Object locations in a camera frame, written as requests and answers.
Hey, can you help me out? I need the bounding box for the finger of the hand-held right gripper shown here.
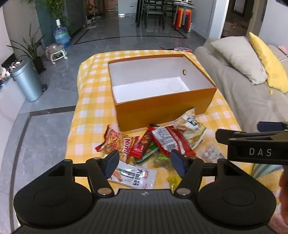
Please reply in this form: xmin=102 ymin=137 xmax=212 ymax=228
xmin=215 ymin=129 xmax=280 ymax=145
xmin=258 ymin=121 xmax=288 ymax=132

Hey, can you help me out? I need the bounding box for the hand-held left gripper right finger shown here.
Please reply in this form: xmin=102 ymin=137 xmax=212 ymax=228
xmin=170 ymin=150 xmax=242 ymax=197

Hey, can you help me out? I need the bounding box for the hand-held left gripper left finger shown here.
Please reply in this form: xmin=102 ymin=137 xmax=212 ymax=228
xmin=48 ymin=150 xmax=120 ymax=197

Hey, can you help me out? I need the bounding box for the yellow snack packet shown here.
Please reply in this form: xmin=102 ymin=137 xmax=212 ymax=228
xmin=167 ymin=175 xmax=182 ymax=192

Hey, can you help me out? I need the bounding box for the orange fries snack packet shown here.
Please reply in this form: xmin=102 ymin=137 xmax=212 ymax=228
xmin=94 ymin=125 xmax=125 ymax=158

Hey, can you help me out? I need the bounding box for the red and white snack packet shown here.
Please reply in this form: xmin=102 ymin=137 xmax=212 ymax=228
xmin=147 ymin=124 xmax=197 ymax=158

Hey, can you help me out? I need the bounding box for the white sausage snack packet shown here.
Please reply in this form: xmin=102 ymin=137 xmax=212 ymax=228
xmin=107 ymin=160 xmax=158 ymax=189

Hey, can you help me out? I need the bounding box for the green snack packet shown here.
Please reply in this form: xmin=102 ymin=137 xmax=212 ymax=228
xmin=135 ymin=144 xmax=171 ymax=168

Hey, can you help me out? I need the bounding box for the clear bag of white balls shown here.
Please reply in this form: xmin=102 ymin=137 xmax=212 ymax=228
xmin=195 ymin=142 xmax=227 ymax=164

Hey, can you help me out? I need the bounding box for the white cracker packet blue label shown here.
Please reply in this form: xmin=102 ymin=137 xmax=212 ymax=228
xmin=173 ymin=108 xmax=207 ymax=150

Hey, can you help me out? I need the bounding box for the brown snack bar packet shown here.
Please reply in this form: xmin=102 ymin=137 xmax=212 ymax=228
xmin=137 ymin=128 xmax=156 ymax=149

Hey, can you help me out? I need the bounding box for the orange cardboard box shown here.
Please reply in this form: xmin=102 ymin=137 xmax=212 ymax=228
xmin=108 ymin=53 xmax=218 ymax=132

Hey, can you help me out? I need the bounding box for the person's right hand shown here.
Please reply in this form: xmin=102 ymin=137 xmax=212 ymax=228
xmin=278 ymin=168 xmax=288 ymax=206

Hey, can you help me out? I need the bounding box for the grey sofa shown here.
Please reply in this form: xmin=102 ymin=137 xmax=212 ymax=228
xmin=193 ymin=37 xmax=288 ymax=167

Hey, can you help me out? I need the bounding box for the yellow pillow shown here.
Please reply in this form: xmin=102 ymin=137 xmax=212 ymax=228
xmin=248 ymin=32 xmax=288 ymax=93

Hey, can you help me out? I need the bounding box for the yellow checkered tablecloth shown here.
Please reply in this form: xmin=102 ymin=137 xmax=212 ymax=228
xmin=65 ymin=50 xmax=256 ymax=190

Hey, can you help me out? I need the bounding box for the beige pillow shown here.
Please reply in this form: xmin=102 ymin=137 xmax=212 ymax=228
xmin=210 ymin=36 xmax=268 ymax=85

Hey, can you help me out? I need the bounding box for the silver metal trash can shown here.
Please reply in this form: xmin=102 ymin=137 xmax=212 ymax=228
xmin=11 ymin=59 xmax=44 ymax=102

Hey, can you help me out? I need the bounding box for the small white wheeled stool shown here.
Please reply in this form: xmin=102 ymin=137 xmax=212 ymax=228
xmin=46 ymin=44 xmax=68 ymax=65

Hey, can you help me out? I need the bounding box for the stack of colourful stools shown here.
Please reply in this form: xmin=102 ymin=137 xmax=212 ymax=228
xmin=173 ymin=6 xmax=192 ymax=34

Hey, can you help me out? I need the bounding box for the potted long-leaf plant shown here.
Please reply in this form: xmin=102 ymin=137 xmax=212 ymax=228
xmin=6 ymin=24 xmax=47 ymax=75

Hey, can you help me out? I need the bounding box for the blue water jug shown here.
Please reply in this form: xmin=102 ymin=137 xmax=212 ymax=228
xmin=53 ymin=19 xmax=69 ymax=46

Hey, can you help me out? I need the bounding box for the dining table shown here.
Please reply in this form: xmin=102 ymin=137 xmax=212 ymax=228
xmin=136 ymin=0 xmax=198 ymax=28

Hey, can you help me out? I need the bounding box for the black dining chair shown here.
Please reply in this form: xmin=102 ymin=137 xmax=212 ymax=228
xmin=144 ymin=0 xmax=167 ymax=29

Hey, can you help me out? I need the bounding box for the tall leafy plant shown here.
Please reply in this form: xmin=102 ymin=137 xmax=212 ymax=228
xmin=42 ymin=0 xmax=70 ymax=24

